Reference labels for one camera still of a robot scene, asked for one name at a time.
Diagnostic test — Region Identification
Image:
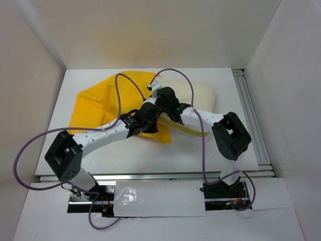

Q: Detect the cream white pillow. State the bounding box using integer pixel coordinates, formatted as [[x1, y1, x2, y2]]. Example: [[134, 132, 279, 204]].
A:
[[150, 77, 217, 138]]

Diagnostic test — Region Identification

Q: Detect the yellow printed pillowcase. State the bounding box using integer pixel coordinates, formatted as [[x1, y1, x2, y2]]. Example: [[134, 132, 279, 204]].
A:
[[68, 70, 174, 144]]

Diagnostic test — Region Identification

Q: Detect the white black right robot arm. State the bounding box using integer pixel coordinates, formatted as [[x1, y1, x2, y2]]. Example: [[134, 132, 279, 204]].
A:
[[152, 87, 251, 197]]

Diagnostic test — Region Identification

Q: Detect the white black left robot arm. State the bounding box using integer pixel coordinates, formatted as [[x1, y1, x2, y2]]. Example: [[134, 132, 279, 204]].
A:
[[45, 97, 159, 200]]

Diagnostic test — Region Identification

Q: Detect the white cover sheet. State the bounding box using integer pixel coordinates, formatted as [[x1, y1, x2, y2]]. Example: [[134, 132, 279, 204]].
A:
[[113, 180, 206, 217]]

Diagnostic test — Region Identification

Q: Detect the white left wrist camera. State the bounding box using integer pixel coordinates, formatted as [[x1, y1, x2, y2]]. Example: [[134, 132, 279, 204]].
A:
[[143, 97, 157, 106]]

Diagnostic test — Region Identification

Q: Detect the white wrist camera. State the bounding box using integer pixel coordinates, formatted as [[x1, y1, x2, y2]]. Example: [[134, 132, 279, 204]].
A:
[[143, 97, 157, 106], [147, 79, 162, 97]]

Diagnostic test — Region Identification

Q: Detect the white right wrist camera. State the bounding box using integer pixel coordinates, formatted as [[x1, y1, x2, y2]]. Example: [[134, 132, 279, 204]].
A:
[[147, 79, 162, 97]]

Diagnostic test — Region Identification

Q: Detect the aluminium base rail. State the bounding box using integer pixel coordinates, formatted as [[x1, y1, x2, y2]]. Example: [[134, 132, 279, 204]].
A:
[[39, 170, 275, 209]]

